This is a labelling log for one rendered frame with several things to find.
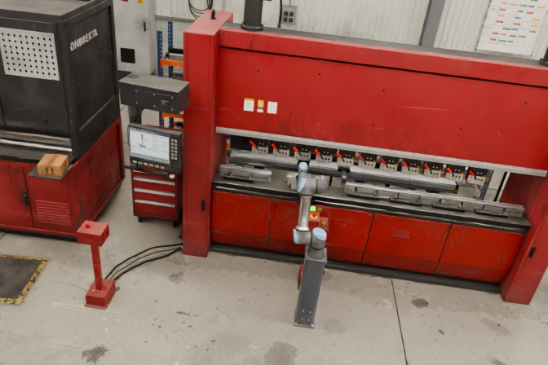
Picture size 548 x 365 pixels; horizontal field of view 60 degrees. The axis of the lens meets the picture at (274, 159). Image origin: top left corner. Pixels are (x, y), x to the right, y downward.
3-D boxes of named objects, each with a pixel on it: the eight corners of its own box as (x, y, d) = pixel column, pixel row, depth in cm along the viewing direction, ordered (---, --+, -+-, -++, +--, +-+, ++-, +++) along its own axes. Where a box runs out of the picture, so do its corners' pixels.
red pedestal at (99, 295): (83, 306, 420) (72, 232, 380) (95, 287, 442) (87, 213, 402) (105, 310, 419) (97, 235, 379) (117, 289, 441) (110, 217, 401)
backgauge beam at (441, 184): (229, 163, 487) (229, 154, 482) (232, 156, 500) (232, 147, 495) (457, 194, 476) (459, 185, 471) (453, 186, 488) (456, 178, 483)
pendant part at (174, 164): (129, 163, 400) (126, 125, 382) (136, 156, 410) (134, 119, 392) (179, 174, 393) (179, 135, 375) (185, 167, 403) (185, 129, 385)
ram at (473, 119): (215, 132, 443) (218, 47, 403) (217, 129, 450) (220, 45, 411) (545, 177, 428) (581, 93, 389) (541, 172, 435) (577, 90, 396)
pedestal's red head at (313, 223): (306, 230, 437) (308, 214, 429) (307, 220, 451) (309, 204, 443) (328, 234, 437) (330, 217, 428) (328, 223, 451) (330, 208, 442)
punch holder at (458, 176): (444, 179, 440) (449, 164, 432) (443, 174, 447) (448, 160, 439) (461, 182, 439) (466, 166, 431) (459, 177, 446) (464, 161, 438)
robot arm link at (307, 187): (311, 247, 380) (318, 180, 371) (293, 245, 380) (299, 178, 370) (309, 242, 392) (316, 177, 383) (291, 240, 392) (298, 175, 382)
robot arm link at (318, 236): (325, 249, 384) (328, 235, 377) (309, 248, 383) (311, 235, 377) (324, 239, 394) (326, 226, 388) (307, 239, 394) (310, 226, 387)
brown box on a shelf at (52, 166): (27, 176, 415) (24, 164, 409) (41, 161, 438) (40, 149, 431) (60, 180, 414) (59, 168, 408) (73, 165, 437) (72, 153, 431)
